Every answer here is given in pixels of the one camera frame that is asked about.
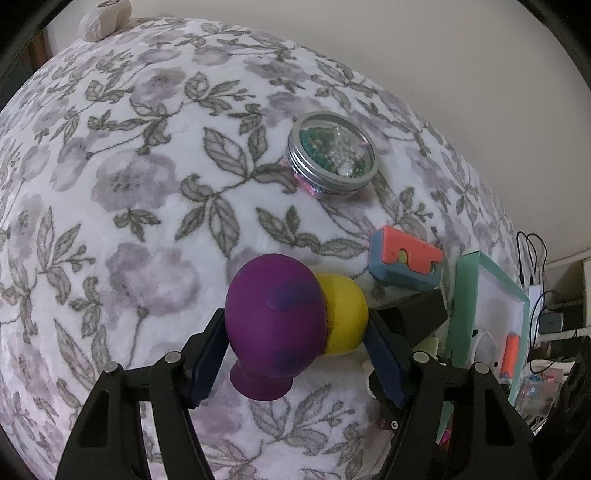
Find black rectangular charger box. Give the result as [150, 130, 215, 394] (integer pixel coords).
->
[377, 289, 448, 347]

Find yellow round toy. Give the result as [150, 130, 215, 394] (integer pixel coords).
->
[315, 273, 369, 357]

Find purple mushroom-shaped toy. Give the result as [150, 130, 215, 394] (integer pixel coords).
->
[224, 254, 327, 401]

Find white wristband with black oval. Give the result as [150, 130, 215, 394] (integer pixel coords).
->
[471, 330, 502, 374]

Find orange blue toy gun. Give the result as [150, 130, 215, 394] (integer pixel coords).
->
[499, 332, 521, 379]

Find teal-rimmed white box tray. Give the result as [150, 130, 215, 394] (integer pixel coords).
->
[437, 251, 532, 444]

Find orange blue toy block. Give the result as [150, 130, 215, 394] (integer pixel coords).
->
[368, 226, 444, 291]

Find white power strip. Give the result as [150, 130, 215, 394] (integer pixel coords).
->
[528, 285, 545, 350]

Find black power adapter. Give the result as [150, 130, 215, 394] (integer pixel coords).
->
[538, 312, 564, 335]

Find round metal tin glass lid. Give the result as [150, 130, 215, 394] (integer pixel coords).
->
[286, 111, 380, 200]

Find black cable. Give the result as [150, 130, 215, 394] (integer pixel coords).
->
[515, 230, 574, 375]

